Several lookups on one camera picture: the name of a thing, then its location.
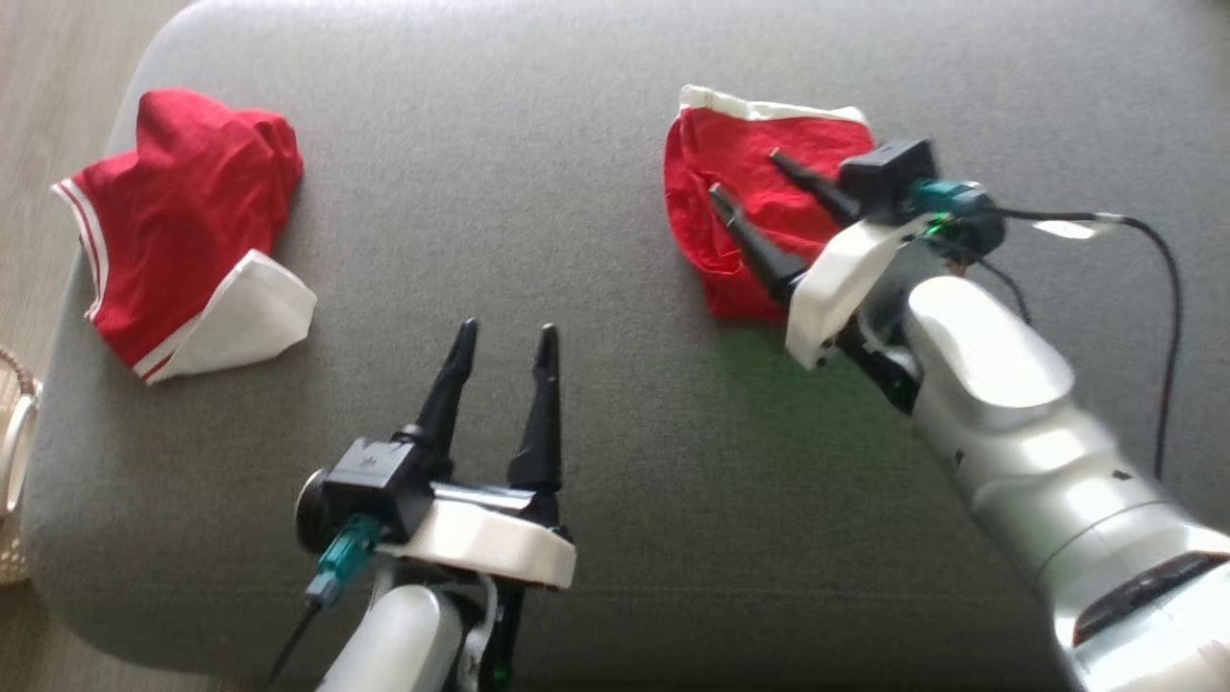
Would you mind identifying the right gripper white shield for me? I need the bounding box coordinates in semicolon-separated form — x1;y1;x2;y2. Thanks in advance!
709;149;929;372

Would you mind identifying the left gripper white shield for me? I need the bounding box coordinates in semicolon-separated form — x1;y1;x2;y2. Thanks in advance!
380;319;578;590

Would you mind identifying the red garment white trim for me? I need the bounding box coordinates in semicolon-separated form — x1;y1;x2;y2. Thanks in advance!
663;84;877;323

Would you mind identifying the red shirt with white sleeves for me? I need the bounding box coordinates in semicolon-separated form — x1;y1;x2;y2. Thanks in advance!
51;86;320;387

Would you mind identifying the grey fabric sofa seat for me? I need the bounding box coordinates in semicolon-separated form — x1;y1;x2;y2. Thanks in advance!
21;0;1230;692

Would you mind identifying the woven laundry basket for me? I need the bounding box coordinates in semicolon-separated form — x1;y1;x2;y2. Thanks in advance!
0;344;44;587

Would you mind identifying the teal cable connector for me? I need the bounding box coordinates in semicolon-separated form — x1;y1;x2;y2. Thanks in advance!
908;178;1008;260
307;514;385;608

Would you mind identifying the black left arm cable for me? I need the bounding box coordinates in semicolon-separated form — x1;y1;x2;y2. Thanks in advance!
264;601;323;689

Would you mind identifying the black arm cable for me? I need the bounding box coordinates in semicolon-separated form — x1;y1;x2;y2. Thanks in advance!
264;601;323;689
999;207;1183;482

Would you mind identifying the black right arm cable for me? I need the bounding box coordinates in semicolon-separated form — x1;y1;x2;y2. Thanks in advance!
999;207;1183;482

